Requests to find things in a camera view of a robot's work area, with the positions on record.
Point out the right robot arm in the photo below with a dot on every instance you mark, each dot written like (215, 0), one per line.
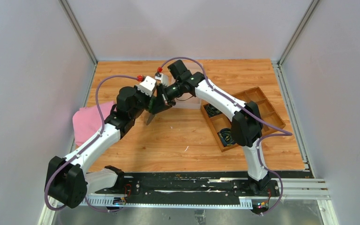
(246, 123)

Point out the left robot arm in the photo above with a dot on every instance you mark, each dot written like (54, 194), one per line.
(68, 179)

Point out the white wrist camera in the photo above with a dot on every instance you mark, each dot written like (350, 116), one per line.
(147, 86)
(164, 79)

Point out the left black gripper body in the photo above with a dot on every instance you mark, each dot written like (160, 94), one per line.
(143, 100)

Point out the dark grey perforated spool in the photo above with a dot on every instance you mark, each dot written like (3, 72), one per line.
(150, 118)

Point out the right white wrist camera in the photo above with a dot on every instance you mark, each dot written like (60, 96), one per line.
(164, 79)

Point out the pink cloth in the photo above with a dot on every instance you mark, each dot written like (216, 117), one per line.
(86, 122)

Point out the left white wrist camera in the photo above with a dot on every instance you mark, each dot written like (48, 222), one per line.
(147, 86)

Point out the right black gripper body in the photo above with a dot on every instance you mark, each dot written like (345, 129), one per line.
(168, 94)

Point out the coiled cable blue green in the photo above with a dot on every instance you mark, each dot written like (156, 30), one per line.
(211, 110)

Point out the translucent plastic tray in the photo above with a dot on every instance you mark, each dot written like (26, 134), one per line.
(187, 101)

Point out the wooden compartment tray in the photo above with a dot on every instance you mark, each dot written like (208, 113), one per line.
(266, 109)

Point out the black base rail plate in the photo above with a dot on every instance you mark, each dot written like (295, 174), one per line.
(190, 188)

